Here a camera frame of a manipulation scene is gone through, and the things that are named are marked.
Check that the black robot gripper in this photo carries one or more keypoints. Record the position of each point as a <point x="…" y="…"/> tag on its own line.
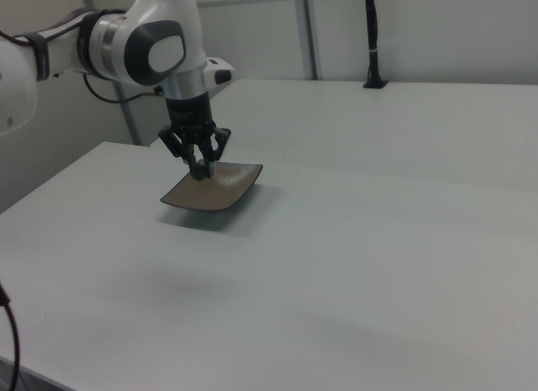
<point x="189" y="111"/>

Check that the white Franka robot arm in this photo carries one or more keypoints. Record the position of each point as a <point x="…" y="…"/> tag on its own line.
<point x="159" y="12"/>

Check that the square brown ceramic plate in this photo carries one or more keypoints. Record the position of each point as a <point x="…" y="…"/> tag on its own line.
<point x="210" y="195"/>

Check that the black pole with base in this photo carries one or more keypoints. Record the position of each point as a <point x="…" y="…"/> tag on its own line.
<point x="372" y="29"/>

